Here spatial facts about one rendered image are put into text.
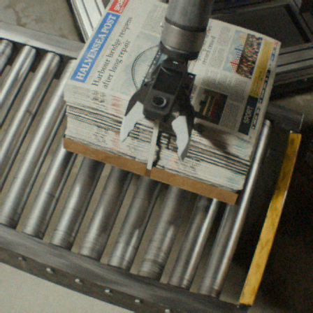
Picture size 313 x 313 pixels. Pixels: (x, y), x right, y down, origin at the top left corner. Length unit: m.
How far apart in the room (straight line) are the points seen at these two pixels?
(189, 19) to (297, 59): 1.35
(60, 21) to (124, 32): 1.37
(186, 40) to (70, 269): 0.54
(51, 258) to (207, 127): 0.42
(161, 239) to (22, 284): 0.90
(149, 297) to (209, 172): 0.28
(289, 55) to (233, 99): 1.16
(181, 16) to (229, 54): 0.27
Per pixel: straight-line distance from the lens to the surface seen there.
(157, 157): 1.49
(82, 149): 1.55
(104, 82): 1.40
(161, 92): 1.24
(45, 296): 2.33
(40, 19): 2.86
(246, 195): 1.60
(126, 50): 1.45
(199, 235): 1.54
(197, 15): 1.23
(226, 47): 1.50
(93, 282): 1.49
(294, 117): 1.72
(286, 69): 2.52
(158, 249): 1.52
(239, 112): 1.39
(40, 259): 1.51
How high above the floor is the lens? 2.22
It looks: 62 degrees down
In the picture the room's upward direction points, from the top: 8 degrees clockwise
